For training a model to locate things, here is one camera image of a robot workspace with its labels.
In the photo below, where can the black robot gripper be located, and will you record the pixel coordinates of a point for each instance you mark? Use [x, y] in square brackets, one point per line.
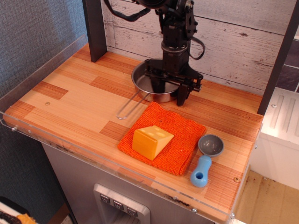
[174, 68]

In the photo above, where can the small steel pot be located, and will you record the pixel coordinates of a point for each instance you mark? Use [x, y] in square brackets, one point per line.
[145, 92]

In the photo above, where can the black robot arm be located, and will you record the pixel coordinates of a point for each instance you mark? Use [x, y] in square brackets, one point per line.
[177, 22]

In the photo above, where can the orange knitted cloth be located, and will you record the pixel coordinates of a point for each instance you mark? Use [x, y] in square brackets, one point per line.
[177, 154]

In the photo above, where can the yellow toy cheese wedge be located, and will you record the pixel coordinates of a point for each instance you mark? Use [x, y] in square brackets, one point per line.
[150, 141]

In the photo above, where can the blue grey toy scoop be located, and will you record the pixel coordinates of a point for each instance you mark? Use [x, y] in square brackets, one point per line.
[210, 146]

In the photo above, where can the clear acrylic table guard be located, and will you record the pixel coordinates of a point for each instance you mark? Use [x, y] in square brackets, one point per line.
[75, 108]

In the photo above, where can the white toy sink unit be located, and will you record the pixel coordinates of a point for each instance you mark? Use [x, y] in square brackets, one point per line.
[276, 152]

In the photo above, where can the grey toy fridge cabinet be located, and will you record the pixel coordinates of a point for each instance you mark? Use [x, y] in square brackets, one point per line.
[99, 195]

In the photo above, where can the orange black object bottom left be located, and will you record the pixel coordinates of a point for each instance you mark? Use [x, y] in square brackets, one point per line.
[19, 219]

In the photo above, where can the left dark frame post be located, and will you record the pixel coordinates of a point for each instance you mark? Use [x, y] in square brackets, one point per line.
[95, 28]

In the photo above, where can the dark frame post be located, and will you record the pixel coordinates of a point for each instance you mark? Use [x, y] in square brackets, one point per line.
[280, 60]
[95, 28]

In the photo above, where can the right dark frame post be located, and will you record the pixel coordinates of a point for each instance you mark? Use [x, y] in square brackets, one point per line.
[280, 60]

